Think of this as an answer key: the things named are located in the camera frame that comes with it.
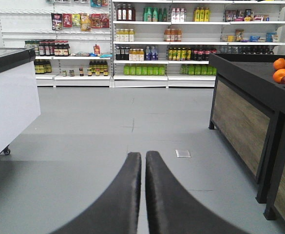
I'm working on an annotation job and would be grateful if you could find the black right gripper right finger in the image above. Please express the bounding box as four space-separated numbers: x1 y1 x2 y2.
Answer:
145 151 244 234

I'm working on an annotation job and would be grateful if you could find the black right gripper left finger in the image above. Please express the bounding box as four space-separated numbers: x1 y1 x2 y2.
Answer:
53 152 142 234

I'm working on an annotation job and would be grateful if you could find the wooden black-framed produce stand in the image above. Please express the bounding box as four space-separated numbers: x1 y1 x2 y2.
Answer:
208 53 285 204

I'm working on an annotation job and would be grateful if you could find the far white chest freezer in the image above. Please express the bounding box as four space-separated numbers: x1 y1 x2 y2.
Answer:
0 48 41 155

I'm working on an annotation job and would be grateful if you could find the white store shelving unit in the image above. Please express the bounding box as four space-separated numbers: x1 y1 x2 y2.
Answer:
0 0 285 88

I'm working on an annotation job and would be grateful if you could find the orange fruit lower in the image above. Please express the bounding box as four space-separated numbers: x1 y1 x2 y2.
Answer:
272 68 285 83

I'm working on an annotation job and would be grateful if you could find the orange fruit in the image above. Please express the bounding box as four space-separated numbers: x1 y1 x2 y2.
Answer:
272 68 285 83
273 58 285 71

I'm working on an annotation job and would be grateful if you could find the orange fruit upper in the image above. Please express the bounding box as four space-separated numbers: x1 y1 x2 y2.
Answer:
273 58 285 71

